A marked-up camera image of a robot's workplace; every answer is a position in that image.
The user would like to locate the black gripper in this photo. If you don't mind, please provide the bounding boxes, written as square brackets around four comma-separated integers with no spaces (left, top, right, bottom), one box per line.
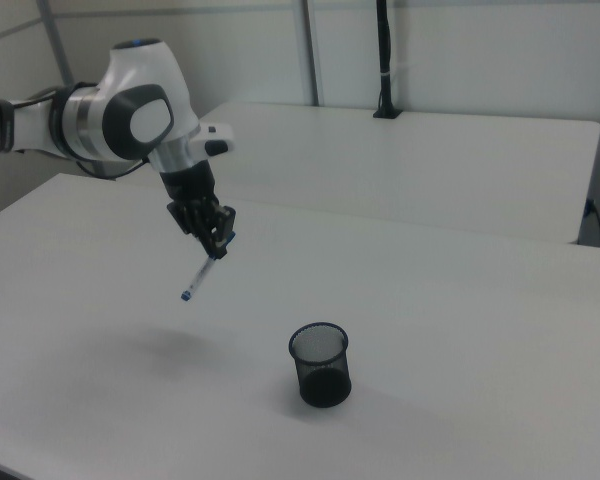
[159,164,239,261]

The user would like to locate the blue and white marker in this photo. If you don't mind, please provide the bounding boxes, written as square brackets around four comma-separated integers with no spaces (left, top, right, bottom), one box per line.
[179,231,238,304]

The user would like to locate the white background table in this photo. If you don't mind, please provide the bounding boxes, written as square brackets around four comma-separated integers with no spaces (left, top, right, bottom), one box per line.
[115,101,600,246]

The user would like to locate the black mesh pen cup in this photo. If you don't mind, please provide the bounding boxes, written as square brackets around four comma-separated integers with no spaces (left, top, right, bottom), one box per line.
[287,322,354,409]

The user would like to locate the black pole with clamp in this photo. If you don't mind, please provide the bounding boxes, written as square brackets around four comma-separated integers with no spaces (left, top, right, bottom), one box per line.
[372,0,403,120]

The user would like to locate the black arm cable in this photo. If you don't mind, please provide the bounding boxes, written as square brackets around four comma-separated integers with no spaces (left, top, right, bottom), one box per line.
[9,85,154,180]

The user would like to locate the grey upright partition post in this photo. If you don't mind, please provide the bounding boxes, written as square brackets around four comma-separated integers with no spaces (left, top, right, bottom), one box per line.
[298,0,327,108]

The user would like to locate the grey slanted partition post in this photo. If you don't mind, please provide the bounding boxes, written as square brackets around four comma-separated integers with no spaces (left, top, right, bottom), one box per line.
[35,0,76,89]

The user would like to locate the black cable with blue plug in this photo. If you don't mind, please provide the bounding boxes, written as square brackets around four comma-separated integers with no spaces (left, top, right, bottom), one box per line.
[582,198,600,248]

